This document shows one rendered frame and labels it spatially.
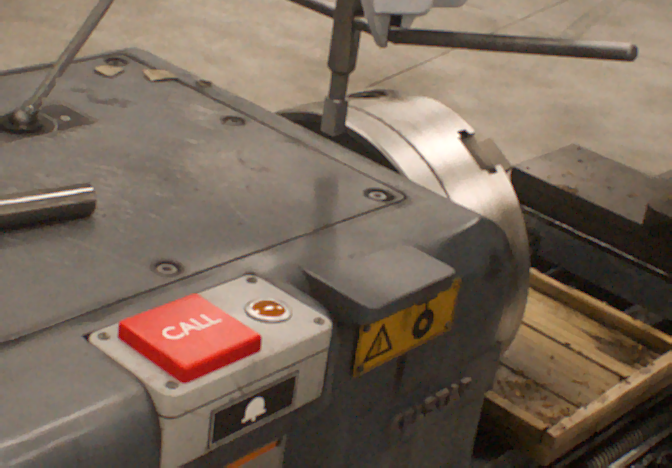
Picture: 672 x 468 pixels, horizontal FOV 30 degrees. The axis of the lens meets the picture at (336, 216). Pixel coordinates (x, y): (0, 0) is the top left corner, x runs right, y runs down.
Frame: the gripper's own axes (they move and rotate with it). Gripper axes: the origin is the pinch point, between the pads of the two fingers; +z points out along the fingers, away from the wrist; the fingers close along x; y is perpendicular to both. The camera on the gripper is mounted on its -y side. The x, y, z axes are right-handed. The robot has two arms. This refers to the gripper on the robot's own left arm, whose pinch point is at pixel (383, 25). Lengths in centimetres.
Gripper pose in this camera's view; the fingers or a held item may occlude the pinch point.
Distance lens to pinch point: 92.6
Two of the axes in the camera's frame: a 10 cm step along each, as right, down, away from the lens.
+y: 7.4, 3.8, -5.5
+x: 6.6, -2.5, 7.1
